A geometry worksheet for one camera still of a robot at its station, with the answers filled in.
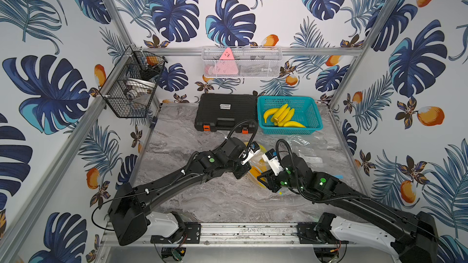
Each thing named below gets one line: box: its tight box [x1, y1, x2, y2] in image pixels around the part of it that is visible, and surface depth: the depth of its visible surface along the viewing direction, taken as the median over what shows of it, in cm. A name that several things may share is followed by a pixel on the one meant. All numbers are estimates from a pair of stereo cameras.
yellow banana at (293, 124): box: [283, 121, 307, 128], surface depth 106 cm
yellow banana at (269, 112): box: [263, 107, 280, 123], surface depth 116 cm
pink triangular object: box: [215, 47, 239, 75], surface depth 92 cm
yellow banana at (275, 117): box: [270, 103, 289, 122], surface depth 115 cm
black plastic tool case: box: [194, 93, 258, 134], surface depth 111 cm
